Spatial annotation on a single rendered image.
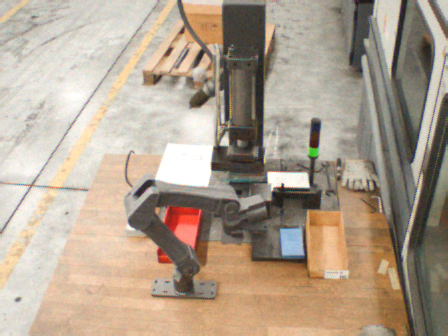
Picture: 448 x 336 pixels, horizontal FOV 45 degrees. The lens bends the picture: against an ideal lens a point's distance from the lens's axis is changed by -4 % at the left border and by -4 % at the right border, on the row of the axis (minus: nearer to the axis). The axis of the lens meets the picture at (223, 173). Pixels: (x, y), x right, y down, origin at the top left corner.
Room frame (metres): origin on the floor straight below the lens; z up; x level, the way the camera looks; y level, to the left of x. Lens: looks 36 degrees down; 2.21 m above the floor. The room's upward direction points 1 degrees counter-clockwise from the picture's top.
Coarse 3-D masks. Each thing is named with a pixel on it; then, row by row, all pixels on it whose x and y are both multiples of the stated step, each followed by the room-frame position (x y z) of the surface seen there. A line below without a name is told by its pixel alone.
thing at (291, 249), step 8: (280, 232) 1.41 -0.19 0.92; (288, 232) 1.41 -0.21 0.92; (296, 232) 1.41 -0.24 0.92; (288, 240) 1.37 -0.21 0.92; (296, 240) 1.37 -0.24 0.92; (288, 248) 1.33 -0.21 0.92; (296, 248) 1.33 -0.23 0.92; (288, 256) 1.28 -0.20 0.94; (296, 256) 1.28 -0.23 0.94; (304, 256) 1.27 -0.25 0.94
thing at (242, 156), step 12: (240, 144) 1.55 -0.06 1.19; (252, 144) 1.56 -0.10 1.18; (216, 156) 1.55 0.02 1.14; (228, 156) 1.54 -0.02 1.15; (240, 156) 1.50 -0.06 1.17; (252, 156) 1.50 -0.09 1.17; (264, 156) 1.55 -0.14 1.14; (216, 168) 1.52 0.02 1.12; (228, 168) 1.52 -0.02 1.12; (240, 168) 1.51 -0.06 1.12; (252, 168) 1.51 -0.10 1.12; (264, 168) 1.51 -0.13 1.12
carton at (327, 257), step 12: (312, 216) 1.46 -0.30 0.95; (324, 216) 1.46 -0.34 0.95; (336, 216) 1.45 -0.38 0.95; (312, 228) 1.44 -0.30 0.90; (324, 228) 1.44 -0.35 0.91; (336, 228) 1.44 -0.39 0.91; (312, 240) 1.38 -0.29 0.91; (324, 240) 1.38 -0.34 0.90; (336, 240) 1.38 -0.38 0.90; (312, 252) 1.33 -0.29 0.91; (324, 252) 1.32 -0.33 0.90; (336, 252) 1.32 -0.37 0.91; (312, 264) 1.27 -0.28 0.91; (324, 264) 1.27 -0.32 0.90; (336, 264) 1.27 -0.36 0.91; (312, 276) 1.22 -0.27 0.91; (324, 276) 1.21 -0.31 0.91; (336, 276) 1.21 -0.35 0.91; (348, 276) 1.20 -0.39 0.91
